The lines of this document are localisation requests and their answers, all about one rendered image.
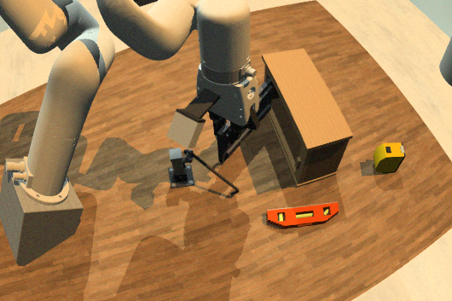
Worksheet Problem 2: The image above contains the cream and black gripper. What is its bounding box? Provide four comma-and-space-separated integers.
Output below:
196, 65, 260, 144

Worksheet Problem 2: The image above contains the orange spirit level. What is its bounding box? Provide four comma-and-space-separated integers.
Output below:
267, 201, 339, 229

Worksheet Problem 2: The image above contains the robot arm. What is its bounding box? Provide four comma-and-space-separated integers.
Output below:
0, 0, 257, 205

